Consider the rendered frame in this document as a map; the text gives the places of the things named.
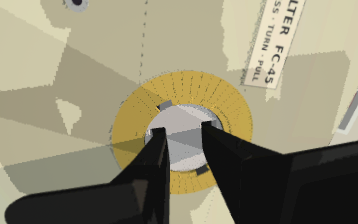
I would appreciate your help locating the white cylinder with slotted end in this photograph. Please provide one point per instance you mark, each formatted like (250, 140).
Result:
(182, 123)

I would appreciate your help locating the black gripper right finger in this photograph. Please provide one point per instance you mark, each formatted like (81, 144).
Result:
(259, 185)

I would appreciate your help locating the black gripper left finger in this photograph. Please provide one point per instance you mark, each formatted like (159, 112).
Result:
(140, 194)

